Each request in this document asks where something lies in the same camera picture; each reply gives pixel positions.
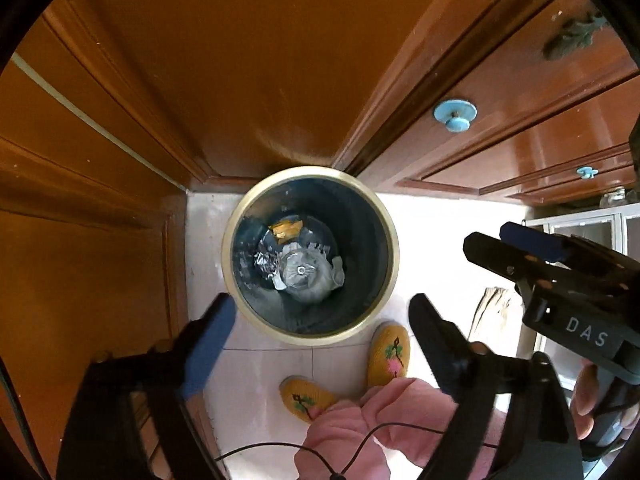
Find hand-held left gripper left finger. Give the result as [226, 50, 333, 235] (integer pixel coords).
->
[56, 292, 238, 480]

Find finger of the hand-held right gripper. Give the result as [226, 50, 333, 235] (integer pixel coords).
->
[500, 221, 640, 287]
[462, 232, 568, 287]

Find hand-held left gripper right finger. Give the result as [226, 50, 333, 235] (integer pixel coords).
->
[407, 294, 586, 480]

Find silver foil wrapper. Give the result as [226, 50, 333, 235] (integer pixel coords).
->
[255, 247, 286, 286]

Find plastic waste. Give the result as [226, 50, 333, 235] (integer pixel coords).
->
[275, 245, 336, 305]

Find yellow plastic wrapper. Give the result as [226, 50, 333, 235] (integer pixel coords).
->
[270, 219, 305, 243]

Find round dark trash can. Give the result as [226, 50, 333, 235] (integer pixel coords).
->
[221, 166, 401, 346]

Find person's right hand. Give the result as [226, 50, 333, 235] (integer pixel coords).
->
[572, 362, 601, 436]

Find yellow embroidered slipper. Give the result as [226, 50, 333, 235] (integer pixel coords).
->
[279, 377, 337, 422]
[367, 322, 411, 386]

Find grey cabinet knob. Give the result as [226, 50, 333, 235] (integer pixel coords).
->
[600, 186, 628, 208]

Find brown wooden cabinet door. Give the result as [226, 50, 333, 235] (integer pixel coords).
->
[42, 0, 556, 193]
[0, 52, 201, 480]
[345, 0, 640, 207]

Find pink fleece pants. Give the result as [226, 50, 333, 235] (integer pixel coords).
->
[294, 377, 501, 480]

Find dark metal door ornament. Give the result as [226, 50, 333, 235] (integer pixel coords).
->
[542, 10, 611, 61]

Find thin black cable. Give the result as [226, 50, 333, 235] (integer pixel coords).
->
[215, 422, 501, 480]

